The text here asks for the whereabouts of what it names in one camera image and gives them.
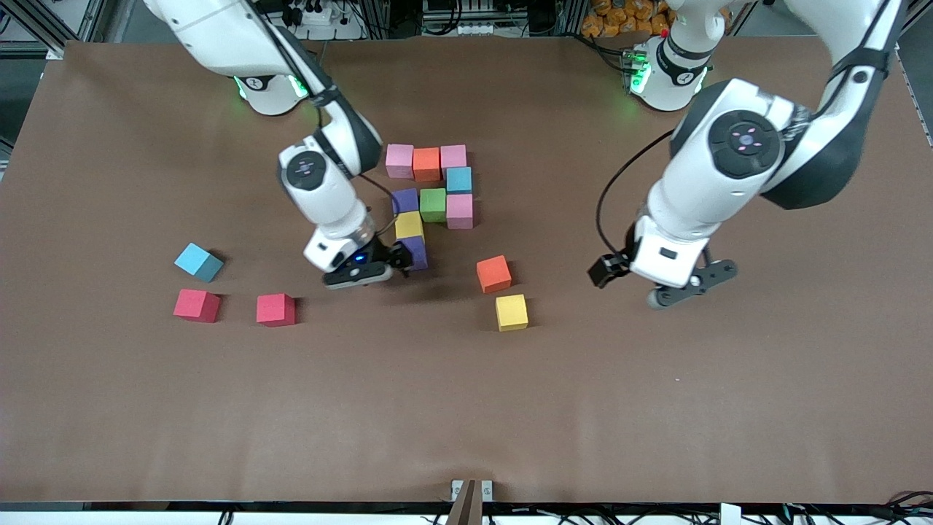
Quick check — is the red foam block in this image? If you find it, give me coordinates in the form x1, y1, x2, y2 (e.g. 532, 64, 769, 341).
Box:
256, 293, 297, 327
173, 289, 221, 323

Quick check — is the orange foam block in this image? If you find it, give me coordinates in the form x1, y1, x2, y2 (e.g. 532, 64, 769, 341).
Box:
413, 147, 442, 182
476, 254, 512, 294

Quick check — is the brown table cover sheet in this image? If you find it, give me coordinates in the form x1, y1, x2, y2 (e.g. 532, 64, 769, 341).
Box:
0, 35, 933, 505

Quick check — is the white power strip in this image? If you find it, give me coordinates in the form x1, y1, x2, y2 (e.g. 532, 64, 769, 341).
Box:
292, 4, 365, 41

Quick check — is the orange packets pile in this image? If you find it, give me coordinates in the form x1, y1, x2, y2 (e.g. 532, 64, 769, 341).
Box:
581, 0, 673, 39

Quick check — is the metal equipment rack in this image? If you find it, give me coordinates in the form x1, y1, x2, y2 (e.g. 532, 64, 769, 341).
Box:
419, 0, 533, 37

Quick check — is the black right camera cable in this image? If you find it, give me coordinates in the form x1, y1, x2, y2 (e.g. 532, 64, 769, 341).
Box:
359, 174, 399, 236

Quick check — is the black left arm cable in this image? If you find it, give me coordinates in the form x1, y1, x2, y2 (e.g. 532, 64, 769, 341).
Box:
596, 130, 676, 257

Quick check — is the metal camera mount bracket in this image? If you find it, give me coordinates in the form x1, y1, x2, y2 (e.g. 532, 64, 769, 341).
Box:
446, 478, 494, 525

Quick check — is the aluminium frame profile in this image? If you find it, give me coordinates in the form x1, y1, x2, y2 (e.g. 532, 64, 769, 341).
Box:
0, 0, 110, 61
873, 0, 933, 52

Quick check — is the black cable bundle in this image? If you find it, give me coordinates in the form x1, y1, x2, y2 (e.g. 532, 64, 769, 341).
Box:
860, 492, 933, 525

